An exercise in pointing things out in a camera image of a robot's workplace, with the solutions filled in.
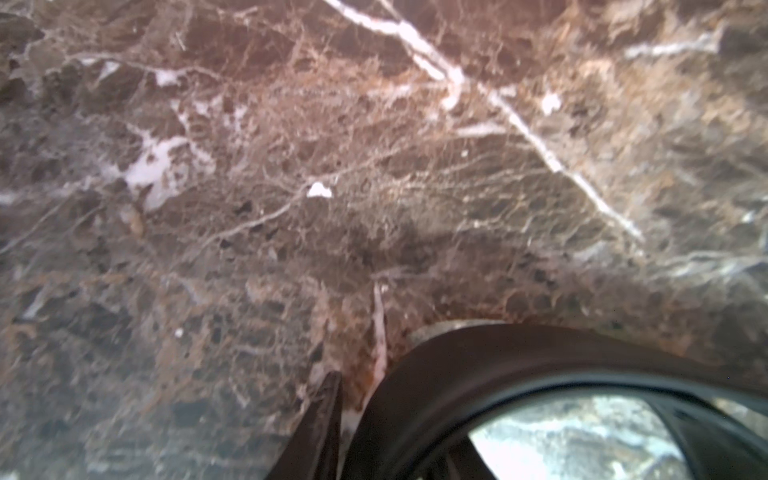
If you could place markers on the black belt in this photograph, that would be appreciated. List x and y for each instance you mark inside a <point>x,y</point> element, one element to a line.
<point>456,381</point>

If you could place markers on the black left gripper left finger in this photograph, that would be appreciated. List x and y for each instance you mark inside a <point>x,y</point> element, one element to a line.
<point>312,452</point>

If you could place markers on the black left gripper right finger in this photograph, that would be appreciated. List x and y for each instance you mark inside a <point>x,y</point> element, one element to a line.
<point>461,462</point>

